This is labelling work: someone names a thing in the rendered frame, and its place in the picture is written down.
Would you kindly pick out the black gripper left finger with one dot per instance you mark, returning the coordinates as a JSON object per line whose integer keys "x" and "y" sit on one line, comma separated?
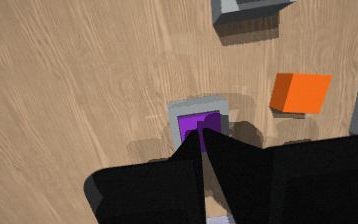
{"x": 176, "y": 183}

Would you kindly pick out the orange block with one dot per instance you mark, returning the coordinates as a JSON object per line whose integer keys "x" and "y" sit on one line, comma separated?
{"x": 299, "y": 92}

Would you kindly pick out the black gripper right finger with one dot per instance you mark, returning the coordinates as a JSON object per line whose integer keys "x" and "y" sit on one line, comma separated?
{"x": 254, "y": 180}

